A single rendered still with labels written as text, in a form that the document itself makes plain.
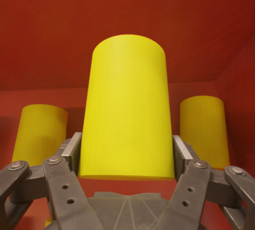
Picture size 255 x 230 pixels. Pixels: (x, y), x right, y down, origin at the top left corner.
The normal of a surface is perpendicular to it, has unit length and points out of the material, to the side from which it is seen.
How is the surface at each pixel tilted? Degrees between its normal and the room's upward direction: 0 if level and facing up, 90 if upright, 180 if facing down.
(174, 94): 0
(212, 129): 2
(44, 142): 28
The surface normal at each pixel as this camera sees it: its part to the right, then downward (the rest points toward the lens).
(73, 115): 0.03, -0.42
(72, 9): 0.07, 0.91
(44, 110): 0.37, -0.40
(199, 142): -0.50, -0.42
